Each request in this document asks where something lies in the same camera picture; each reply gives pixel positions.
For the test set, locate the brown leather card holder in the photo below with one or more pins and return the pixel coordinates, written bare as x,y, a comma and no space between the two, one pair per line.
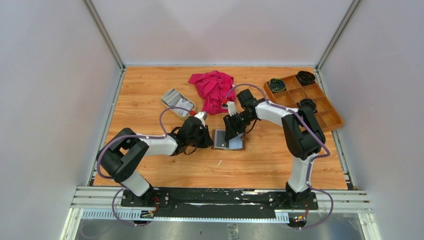
237,143

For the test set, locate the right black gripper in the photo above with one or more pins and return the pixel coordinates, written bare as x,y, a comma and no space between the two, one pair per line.
232,130

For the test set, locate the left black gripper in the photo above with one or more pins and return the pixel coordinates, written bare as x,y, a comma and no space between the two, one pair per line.
206,141

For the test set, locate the beige card tray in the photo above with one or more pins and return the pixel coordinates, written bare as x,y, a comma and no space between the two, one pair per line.
178,104

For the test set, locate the stack of credit cards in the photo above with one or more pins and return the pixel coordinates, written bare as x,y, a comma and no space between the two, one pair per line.
177,101

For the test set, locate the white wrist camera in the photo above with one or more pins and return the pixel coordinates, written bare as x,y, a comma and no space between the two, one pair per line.
202,116
230,106

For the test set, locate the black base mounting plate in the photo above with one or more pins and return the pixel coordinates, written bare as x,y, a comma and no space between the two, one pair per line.
220,203

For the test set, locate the aluminium frame rail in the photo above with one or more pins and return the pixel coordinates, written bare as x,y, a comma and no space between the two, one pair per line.
103,203

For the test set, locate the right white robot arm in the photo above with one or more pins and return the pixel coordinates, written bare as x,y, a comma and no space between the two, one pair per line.
303,136

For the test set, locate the brown wooden compartment tray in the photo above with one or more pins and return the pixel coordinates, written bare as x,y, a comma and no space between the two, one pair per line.
302,90

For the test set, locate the black credit card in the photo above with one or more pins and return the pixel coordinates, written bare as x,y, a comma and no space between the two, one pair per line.
219,139

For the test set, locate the crumpled pink cloth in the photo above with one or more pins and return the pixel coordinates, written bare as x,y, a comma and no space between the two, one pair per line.
213,87

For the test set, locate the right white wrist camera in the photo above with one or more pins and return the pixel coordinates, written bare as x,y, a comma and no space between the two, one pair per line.
230,106

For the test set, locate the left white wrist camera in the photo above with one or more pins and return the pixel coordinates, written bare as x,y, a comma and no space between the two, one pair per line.
202,116

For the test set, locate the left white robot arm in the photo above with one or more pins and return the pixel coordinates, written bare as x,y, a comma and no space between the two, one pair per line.
123,154

